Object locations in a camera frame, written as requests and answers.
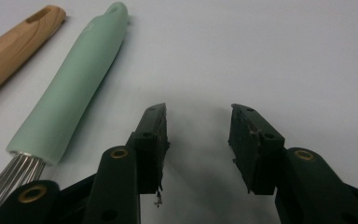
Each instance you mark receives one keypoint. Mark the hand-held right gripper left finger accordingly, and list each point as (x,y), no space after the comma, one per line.
(150,146)

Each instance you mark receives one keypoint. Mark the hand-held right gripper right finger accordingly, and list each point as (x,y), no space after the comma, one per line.
(254,155)

